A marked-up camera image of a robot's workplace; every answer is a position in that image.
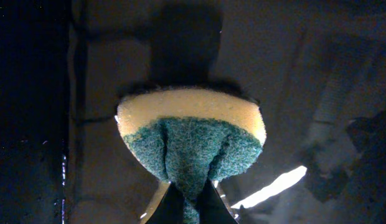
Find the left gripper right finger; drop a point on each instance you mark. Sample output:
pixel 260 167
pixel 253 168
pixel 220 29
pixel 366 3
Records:
pixel 211 208

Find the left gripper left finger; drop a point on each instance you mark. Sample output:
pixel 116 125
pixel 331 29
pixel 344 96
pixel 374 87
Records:
pixel 165 207

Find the green and yellow sponge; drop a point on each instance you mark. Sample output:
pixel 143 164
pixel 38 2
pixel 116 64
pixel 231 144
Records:
pixel 189 136

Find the black plastic tray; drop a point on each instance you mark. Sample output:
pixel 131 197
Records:
pixel 316 69

